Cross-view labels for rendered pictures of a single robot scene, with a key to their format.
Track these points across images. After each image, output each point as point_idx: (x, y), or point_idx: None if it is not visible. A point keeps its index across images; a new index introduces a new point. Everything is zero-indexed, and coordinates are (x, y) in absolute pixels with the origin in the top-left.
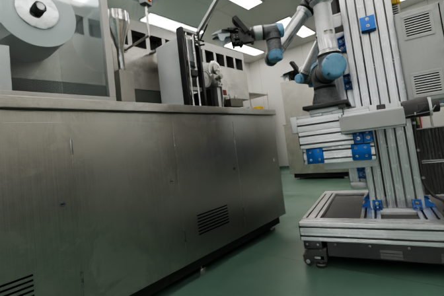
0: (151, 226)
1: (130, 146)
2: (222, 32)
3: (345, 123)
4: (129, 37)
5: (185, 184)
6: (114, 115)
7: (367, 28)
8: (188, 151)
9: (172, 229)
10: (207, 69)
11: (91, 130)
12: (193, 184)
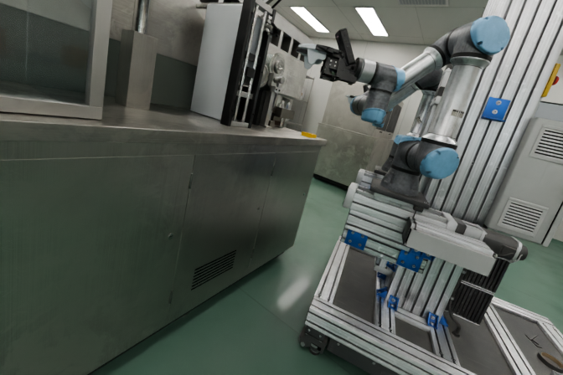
0: (123, 298)
1: (111, 196)
2: (317, 50)
3: (416, 239)
4: None
5: (189, 237)
6: (90, 146)
7: (491, 115)
8: (207, 194)
9: (156, 293)
10: (268, 62)
11: (28, 174)
12: (202, 234)
